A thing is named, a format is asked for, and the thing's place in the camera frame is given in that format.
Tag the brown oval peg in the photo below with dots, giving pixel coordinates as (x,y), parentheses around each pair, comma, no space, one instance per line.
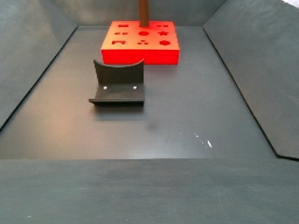
(143,12)

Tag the red shape-sorting block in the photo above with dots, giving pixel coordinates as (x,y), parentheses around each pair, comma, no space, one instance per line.
(131,43)

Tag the black curved holder bracket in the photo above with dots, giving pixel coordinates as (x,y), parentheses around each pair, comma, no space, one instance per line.
(120,84)

